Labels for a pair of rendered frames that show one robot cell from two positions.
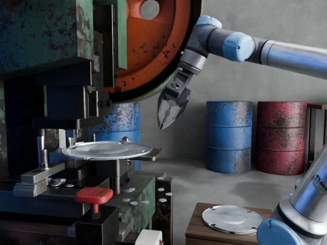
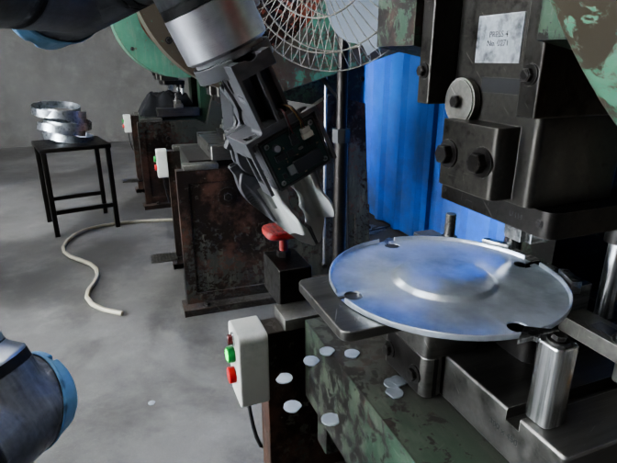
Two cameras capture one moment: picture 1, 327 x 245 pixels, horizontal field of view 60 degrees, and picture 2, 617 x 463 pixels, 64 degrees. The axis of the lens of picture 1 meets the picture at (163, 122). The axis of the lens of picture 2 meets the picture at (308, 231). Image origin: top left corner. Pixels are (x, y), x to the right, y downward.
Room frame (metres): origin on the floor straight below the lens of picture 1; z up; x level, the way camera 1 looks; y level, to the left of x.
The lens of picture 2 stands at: (1.31, -0.27, 1.04)
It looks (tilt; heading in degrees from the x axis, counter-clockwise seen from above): 19 degrees down; 147
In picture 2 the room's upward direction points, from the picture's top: straight up
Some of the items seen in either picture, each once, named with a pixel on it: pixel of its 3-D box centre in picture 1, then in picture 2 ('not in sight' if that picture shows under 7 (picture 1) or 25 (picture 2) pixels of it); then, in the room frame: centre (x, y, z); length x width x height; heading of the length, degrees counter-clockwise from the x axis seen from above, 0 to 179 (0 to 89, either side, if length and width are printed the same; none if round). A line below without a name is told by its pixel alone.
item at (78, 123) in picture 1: (70, 124); (533, 207); (0.95, 0.31, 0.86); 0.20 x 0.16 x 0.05; 169
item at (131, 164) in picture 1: (73, 179); (511, 333); (0.95, 0.31, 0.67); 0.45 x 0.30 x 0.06; 169
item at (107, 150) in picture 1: (108, 149); (443, 277); (0.92, 0.18, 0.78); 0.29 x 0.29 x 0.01
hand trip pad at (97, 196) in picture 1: (94, 208); (283, 245); (0.58, 0.15, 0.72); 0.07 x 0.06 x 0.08; 79
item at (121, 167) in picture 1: (122, 169); (408, 331); (0.91, 0.14, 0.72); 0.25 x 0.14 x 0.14; 79
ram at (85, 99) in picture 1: (81, 71); (526, 64); (0.94, 0.27, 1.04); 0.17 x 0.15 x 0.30; 79
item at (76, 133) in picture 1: (75, 131); (522, 224); (0.94, 0.30, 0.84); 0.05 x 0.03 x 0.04; 169
